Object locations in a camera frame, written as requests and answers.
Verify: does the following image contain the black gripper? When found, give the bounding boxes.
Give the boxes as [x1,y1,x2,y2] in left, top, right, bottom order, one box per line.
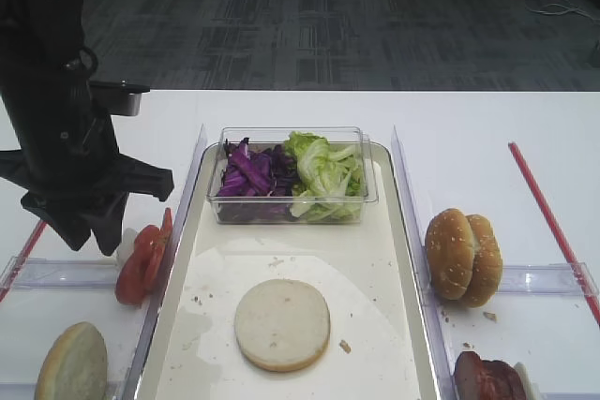
[1,105,173,257]

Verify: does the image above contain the bun half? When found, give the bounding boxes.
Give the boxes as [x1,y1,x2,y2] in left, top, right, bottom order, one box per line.
[233,279,331,373]
[34,321,108,400]

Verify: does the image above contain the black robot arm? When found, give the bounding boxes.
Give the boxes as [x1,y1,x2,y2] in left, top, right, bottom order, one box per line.
[1,0,173,256]

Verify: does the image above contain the rear tomato slice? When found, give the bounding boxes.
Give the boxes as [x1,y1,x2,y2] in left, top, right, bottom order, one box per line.
[143,208,173,292]

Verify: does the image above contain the tomato slice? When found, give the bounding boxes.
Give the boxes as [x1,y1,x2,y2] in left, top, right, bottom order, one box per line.
[143,208,173,292]
[114,225,159,306]

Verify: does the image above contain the front tomato slice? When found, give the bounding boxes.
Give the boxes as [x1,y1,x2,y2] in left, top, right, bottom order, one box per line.
[114,225,159,306]

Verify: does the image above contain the green lettuce leaves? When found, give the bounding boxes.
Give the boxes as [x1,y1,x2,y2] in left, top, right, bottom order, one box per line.
[284,131,364,223]

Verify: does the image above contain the red meat patty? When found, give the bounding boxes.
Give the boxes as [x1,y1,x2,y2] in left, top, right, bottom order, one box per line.
[454,351,527,400]

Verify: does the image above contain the shredded purple cabbage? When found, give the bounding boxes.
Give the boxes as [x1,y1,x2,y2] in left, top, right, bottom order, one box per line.
[217,137,300,224]

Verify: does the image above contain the left clear cross divider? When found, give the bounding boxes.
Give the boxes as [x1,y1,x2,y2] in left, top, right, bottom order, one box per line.
[1,257,120,290]

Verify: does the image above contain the clear cross divider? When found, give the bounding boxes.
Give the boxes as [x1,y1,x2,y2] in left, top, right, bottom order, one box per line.
[1,257,120,290]
[497,263,599,297]

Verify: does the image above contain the left red tape strip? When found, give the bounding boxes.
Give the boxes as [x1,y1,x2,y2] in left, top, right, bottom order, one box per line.
[0,220,46,302]

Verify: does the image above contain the red tape strip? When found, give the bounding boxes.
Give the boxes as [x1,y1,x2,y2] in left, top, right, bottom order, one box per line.
[507,141,599,323]
[0,220,46,302]

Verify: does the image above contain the white serving tray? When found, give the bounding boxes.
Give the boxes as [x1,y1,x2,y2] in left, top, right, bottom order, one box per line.
[136,144,438,399]

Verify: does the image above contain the clear plastic salad container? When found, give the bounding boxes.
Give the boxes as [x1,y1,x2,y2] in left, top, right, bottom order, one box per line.
[206,126,379,225]

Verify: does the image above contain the front sesame bun top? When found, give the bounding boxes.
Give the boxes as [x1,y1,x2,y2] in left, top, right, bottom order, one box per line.
[425,208,474,300]

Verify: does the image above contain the sesame bun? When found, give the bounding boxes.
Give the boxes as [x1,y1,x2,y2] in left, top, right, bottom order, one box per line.
[460,215,503,308]
[425,208,474,300]

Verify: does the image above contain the rear sesame bun top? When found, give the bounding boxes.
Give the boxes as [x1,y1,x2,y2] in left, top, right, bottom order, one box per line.
[460,215,503,308]

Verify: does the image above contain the right clear acrylic divider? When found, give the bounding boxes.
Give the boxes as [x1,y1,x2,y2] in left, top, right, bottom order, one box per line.
[391,126,458,399]

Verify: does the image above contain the right red tape strip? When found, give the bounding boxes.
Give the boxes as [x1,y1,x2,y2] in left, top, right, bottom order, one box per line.
[507,141,599,323]

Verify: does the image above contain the white plastic patty holder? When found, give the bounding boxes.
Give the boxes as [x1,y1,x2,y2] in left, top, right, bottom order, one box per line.
[513,362,545,400]

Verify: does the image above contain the right clear cross divider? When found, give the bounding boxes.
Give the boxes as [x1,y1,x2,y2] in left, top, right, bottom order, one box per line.
[497,263,599,297]

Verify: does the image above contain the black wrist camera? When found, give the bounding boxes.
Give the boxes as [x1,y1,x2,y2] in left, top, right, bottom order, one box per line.
[89,81,151,116]

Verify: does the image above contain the white cable on floor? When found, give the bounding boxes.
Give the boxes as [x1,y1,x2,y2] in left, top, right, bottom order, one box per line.
[524,0,600,23]

